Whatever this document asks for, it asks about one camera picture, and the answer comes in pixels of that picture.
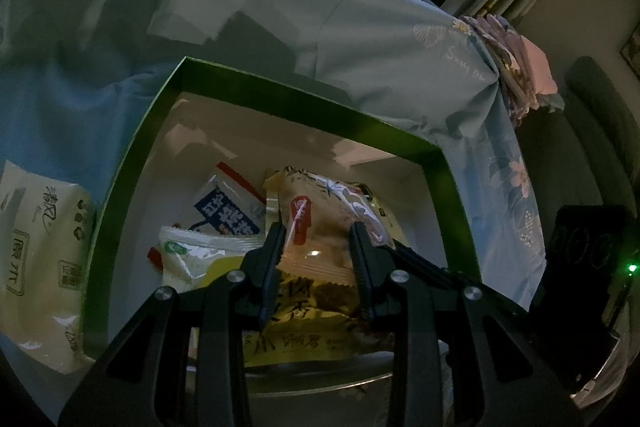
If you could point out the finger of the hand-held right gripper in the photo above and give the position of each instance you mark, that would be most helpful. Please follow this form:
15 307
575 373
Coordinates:
425 263

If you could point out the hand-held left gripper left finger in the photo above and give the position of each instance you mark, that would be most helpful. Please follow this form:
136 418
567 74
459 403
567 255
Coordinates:
276 247

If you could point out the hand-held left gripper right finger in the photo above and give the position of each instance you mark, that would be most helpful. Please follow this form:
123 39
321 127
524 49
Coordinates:
358 252

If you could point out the orange clear snack packet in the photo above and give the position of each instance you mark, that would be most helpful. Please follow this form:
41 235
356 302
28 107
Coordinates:
320 227

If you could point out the blue white snack packet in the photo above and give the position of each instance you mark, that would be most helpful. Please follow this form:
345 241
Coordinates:
227 212

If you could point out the white green snack packet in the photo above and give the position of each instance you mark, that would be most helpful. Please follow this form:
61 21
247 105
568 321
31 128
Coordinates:
195 257

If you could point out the yellow snack packet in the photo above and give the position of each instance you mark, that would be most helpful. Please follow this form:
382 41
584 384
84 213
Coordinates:
310 322

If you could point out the green cardboard box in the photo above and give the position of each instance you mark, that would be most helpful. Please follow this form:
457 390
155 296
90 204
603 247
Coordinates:
280 102

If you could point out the grey armchair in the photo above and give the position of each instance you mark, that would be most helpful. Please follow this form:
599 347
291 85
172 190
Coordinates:
605 122

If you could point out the pink floral folded blanket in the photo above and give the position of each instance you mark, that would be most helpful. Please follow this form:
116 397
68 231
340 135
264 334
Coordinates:
520 67

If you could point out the white tissue pack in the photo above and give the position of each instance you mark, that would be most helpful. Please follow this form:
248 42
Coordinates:
40 267

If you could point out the blue floral bedsheet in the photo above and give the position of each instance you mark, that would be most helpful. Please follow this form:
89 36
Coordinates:
75 82

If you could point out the framed wall picture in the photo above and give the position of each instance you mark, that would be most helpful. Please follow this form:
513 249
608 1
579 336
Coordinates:
631 52

